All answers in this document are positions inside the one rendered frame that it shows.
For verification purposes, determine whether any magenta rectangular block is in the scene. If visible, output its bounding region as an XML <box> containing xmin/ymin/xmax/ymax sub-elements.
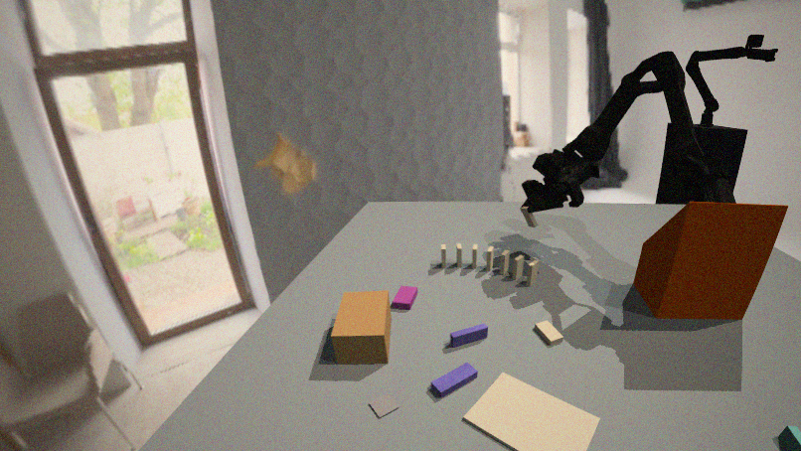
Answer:
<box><xmin>393</xmin><ymin>286</ymin><xmax>418</xmax><ymax>310</ymax></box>

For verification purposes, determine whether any purple rectangular block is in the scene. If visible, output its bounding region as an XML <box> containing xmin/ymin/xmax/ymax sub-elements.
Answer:
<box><xmin>450</xmin><ymin>324</ymin><xmax>488</xmax><ymax>348</ymax></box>
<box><xmin>430</xmin><ymin>363</ymin><xmax>477</xmax><ymax>398</ymax></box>

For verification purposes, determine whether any beige flat rectangular panel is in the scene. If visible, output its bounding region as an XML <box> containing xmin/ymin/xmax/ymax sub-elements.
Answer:
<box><xmin>463</xmin><ymin>373</ymin><xmax>600</xmax><ymax>451</ymax></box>

